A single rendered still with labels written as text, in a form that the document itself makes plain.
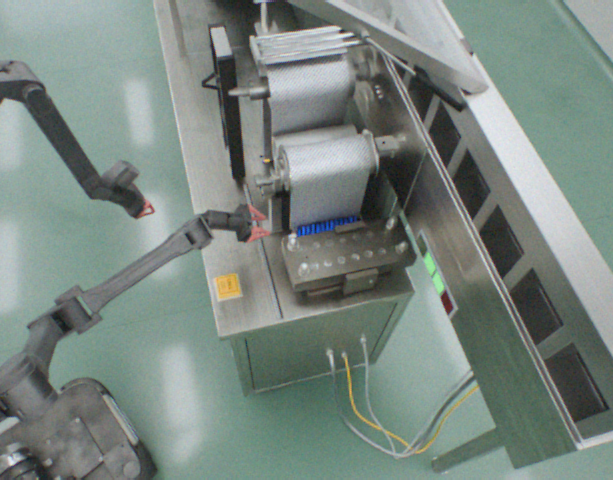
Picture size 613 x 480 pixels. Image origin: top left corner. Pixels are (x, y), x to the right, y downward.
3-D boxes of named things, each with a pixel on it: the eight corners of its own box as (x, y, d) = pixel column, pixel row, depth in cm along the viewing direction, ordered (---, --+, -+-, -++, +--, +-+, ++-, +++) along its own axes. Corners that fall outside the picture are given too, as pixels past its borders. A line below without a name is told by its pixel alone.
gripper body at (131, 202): (130, 181, 160) (114, 174, 153) (148, 203, 156) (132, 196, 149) (117, 197, 161) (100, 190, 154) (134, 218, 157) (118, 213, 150)
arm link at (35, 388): (3, 414, 97) (-16, 393, 96) (53, 380, 101) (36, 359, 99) (-1, 433, 89) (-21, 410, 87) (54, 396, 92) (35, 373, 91)
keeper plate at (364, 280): (342, 289, 168) (345, 274, 158) (370, 282, 169) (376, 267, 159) (344, 296, 166) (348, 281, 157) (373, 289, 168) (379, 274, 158)
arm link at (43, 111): (-5, 67, 108) (18, 96, 104) (20, 54, 110) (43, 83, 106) (77, 183, 146) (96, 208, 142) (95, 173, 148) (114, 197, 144)
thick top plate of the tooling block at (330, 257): (281, 249, 167) (281, 240, 162) (396, 225, 173) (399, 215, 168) (293, 292, 160) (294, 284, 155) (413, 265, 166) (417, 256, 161)
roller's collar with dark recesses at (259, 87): (247, 90, 156) (246, 74, 151) (266, 87, 157) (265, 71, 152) (251, 105, 153) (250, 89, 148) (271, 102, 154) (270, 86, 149)
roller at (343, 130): (271, 153, 169) (271, 128, 158) (345, 140, 172) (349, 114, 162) (280, 182, 163) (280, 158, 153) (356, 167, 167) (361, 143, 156)
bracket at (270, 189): (261, 223, 181) (257, 168, 154) (278, 219, 182) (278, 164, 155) (264, 234, 178) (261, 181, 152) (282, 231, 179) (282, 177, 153)
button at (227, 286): (215, 280, 169) (214, 277, 167) (236, 276, 170) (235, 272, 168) (219, 299, 166) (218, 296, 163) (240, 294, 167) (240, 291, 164)
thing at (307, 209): (289, 228, 166) (290, 195, 150) (358, 214, 169) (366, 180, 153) (290, 229, 165) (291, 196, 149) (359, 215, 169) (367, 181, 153)
